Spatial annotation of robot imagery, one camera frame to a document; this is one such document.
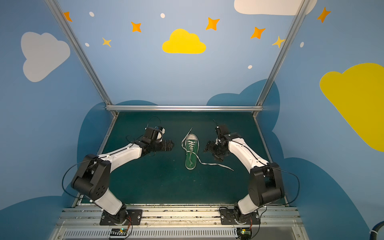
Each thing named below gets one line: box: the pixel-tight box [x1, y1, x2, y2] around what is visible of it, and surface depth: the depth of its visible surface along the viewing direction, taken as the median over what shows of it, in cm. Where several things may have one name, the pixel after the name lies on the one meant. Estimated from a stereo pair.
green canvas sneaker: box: [185, 133, 199, 170], surface depth 97 cm
